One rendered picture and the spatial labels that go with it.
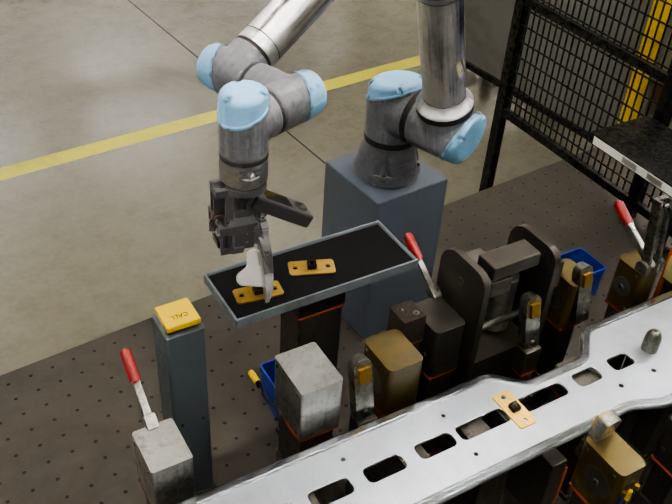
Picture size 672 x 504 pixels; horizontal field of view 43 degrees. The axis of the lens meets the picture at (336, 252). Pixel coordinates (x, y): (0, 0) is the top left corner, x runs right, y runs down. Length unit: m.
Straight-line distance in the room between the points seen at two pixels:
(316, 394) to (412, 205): 0.64
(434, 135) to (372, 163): 0.19
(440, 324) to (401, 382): 0.14
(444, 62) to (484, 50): 2.96
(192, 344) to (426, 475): 0.45
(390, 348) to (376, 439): 0.16
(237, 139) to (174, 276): 2.12
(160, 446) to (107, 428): 0.52
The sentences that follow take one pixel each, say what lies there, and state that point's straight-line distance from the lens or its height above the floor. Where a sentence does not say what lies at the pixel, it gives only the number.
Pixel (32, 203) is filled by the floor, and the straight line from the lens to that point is 3.83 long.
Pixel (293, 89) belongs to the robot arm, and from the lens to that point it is 1.31.
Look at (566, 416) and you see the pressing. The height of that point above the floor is 1.00.
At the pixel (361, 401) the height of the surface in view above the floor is 1.03.
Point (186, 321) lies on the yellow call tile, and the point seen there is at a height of 1.16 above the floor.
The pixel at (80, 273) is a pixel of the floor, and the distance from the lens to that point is 3.41.
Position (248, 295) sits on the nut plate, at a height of 1.16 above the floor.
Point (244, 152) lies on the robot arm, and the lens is 1.26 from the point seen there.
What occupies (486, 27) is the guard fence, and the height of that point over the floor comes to 0.40.
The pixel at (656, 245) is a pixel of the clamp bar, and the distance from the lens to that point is 1.86.
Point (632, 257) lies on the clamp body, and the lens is 1.90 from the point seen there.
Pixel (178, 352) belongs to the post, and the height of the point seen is 1.10.
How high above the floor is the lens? 2.13
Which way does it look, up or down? 38 degrees down
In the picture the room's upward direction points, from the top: 4 degrees clockwise
